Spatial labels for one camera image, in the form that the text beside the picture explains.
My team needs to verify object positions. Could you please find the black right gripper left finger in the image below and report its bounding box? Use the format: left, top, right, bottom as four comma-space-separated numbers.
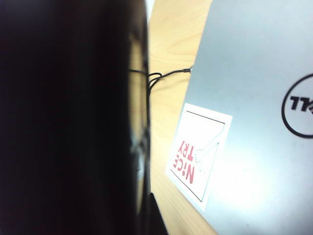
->
0, 0, 147, 235

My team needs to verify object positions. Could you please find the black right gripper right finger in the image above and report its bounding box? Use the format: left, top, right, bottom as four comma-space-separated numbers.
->
146, 192, 170, 235

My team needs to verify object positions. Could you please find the black charging cable silver plug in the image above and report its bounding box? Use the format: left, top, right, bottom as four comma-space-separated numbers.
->
146, 67, 194, 101

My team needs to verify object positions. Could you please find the white sticker with red letters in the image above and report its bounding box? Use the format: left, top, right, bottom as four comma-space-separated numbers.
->
165, 102, 233, 212

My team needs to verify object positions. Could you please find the silver Dell laptop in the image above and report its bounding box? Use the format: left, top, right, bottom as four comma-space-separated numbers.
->
165, 0, 313, 235

